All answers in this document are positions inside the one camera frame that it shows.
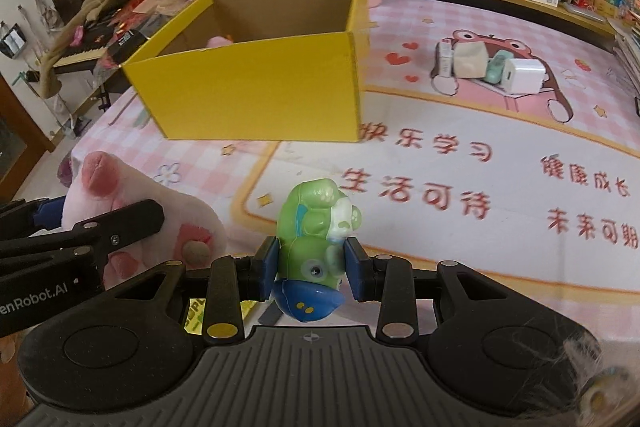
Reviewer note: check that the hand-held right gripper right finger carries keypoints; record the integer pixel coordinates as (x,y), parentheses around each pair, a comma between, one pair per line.
(352,267)

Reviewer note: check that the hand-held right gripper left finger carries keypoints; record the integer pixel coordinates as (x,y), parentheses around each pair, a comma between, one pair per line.
(271,264)

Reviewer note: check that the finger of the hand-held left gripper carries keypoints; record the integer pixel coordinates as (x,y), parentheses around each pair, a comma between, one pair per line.
(135,214)
(47,209)

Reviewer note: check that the white pink plush toy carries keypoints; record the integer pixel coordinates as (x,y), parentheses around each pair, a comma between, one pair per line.
(150,187)

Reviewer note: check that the green frog toy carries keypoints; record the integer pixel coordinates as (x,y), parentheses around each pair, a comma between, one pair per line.
(305,227)

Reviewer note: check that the yellow cardboard box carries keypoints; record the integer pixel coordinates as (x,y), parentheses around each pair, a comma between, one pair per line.
(250,92)

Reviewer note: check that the yellow green packet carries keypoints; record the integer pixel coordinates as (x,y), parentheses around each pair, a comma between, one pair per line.
(245,309)

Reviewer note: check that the pink printed table mat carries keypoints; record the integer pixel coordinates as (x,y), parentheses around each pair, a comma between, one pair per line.
(450,207)

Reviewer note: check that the black electric keyboard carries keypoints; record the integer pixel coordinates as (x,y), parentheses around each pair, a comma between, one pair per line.
(85,49)

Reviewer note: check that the small white box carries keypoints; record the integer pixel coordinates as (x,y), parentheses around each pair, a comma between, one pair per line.
(443,57)

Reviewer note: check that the beige cube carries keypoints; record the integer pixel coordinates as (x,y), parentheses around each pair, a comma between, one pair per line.
(470,59)

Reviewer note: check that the mint green toy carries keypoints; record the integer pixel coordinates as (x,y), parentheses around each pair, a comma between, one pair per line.
(495,67)

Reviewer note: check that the white charger cube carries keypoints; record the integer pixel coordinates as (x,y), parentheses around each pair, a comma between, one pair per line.
(522,76)

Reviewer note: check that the fluffy grey sleeve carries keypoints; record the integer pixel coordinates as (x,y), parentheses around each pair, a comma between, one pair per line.
(600,382)

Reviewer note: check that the stack of papers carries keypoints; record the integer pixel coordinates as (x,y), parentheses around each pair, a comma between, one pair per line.
(629,57)

